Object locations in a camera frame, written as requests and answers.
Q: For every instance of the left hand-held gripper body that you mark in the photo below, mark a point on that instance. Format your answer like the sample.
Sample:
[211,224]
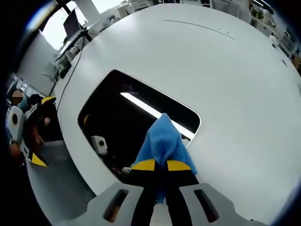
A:
[16,129]

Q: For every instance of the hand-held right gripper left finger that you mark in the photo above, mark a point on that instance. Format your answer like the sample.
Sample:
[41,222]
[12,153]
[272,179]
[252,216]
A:
[131,207]

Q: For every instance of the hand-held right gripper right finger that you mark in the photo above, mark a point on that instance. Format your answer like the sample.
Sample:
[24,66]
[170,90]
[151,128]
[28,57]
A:
[188,207]

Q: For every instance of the blue cleaning cloth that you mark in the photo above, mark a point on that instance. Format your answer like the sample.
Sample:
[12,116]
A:
[162,139]

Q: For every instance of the small black box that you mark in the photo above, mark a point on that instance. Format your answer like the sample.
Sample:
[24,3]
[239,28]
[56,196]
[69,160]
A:
[65,71]

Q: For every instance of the standing desk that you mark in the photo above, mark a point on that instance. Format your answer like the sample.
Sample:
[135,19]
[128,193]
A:
[68,47]

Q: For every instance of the dark computer monitor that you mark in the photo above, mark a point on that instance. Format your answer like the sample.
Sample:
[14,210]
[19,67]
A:
[71,23]

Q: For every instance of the small white object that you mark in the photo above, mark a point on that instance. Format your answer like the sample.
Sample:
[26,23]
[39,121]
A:
[272,39]

